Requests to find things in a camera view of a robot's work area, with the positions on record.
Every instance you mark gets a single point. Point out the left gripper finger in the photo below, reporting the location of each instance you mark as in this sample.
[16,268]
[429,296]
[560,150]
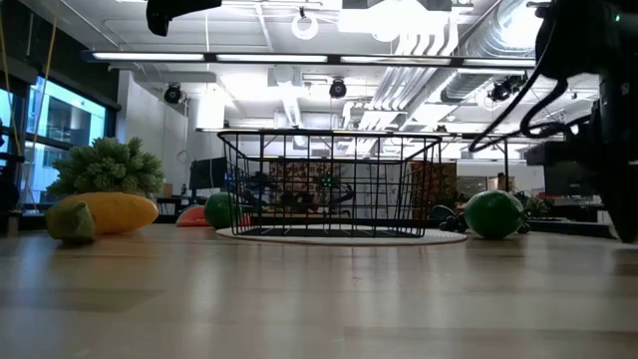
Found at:
[194,4]

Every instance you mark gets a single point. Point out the dark green round toy fruit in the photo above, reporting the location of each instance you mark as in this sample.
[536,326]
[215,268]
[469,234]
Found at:
[493,214]
[218,210]

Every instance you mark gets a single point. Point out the orange toy mango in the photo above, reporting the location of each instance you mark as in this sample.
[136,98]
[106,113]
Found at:
[119,212]

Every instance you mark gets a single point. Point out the red watermelon slice toy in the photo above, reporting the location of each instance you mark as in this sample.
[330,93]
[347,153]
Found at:
[193,218]

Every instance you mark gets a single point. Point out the light green toy fruit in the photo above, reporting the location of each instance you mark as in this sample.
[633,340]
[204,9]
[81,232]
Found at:
[71,223]

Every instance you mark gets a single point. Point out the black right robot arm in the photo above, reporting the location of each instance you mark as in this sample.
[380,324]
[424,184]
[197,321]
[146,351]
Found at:
[618,149]

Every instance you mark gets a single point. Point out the black computer monitor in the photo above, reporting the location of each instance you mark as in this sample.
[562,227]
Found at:
[207,173]
[568,182]

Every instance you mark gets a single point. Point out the small background plant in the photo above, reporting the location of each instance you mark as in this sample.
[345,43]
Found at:
[536,207]

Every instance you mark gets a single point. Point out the black ceiling spotlight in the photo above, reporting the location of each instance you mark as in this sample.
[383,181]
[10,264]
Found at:
[173,95]
[501,91]
[338,89]

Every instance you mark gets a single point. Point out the long ceiling light bar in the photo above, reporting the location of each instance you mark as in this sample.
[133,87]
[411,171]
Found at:
[271,58]

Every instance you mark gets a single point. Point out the large glass window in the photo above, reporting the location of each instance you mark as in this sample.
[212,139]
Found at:
[65,119]

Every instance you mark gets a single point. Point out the round white mat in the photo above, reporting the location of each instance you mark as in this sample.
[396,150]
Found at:
[448,238]

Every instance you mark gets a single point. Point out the green plant in white pot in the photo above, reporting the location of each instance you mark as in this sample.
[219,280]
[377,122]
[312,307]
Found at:
[107,167]

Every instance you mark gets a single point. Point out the white ceiling pipe bundle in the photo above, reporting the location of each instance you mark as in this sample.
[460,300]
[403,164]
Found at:
[409,75]

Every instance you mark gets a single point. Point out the black background stand post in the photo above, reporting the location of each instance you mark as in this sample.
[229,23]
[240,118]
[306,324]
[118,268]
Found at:
[506,164]

